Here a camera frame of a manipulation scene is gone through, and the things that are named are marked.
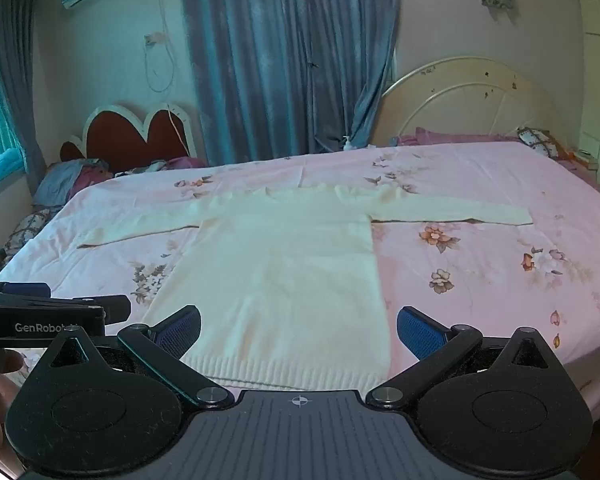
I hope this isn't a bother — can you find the pink floral bed sheet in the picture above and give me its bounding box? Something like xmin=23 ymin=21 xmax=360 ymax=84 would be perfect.
xmin=0 ymin=140 xmax=600 ymax=423

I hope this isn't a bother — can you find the cream round headboard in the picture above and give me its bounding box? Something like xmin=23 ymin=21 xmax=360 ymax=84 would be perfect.
xmin=370 ymin=56 xmax=577 ymax=149

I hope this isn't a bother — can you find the white wall cable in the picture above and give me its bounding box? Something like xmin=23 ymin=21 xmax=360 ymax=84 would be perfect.
xmin=144 ymin=0 xmax=192 ymax=157

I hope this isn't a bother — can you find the blue-grey curtain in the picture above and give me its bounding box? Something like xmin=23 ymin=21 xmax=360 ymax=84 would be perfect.
xmin=179 ymin=0 xmax=404 ymax=167

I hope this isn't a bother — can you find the red heart-shaped headboard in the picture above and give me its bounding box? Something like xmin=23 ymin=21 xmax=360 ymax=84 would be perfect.
xmin=60 ymin=102 xmax=202 ymax=175

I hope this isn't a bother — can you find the checked patterned pillow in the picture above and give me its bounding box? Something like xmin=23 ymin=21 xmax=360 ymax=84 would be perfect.
xmin=517 ymin=127 xmax=564 ymax=159

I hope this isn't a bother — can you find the dark floral pillow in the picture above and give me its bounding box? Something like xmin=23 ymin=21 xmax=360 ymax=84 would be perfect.
xmin=4 ymin=207 xmax=57 ymax=257

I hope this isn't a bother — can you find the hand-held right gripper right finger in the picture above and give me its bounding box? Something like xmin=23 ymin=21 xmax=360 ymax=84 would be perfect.
xmin=366 ymin=306 xmax=572 ymax=409

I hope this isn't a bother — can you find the grey window curtain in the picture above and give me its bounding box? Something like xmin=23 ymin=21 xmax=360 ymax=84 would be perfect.
xmin=0 ymin=0 xmax=47 ymax=197

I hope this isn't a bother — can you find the cream knit sweater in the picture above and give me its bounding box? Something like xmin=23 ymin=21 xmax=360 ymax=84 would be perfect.
xmin=77 ymin=182 xmax=534 ymax=392

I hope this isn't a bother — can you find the purple pillow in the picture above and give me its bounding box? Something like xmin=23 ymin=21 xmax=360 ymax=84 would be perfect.
xmin=396 ymin=127 xmax=526 ymax=147

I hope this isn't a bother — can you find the pile of clothes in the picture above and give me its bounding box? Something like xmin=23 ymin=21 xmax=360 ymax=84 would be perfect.
xmin=32 ymin=157 xmax=117 ymax=207

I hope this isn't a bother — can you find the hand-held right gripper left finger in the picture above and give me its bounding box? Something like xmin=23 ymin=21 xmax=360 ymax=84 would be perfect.
xmin=29 ymin=305 xmax=235 ymax=409

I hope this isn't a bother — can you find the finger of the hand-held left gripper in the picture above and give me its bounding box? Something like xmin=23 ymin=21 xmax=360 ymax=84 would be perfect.
xmin=0 ymin=281 xmax=52 ymax=306
xmin=45 ymin=295 xmax=132 ymax=336

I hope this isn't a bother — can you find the bedside clutter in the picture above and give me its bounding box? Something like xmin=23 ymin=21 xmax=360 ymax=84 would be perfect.
xmin=569 ymin=149 xmax=600 ymax=170

